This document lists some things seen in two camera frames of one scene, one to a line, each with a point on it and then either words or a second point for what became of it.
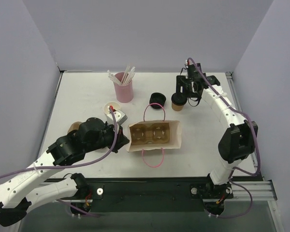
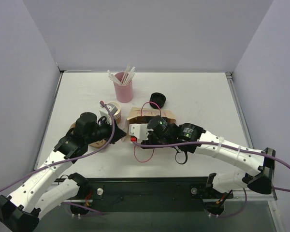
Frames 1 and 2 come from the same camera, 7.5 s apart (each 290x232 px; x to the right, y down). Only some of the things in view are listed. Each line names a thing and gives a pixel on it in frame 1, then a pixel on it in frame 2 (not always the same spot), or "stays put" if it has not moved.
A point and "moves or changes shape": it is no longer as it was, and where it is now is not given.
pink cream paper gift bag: x=166 y=134 moves or changes shape
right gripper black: x=183 y=82 to x=144 y=141
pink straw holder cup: x=124 y=93 stays put
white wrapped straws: x=127 y=77 stays put
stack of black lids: x=158 y=98 stays put
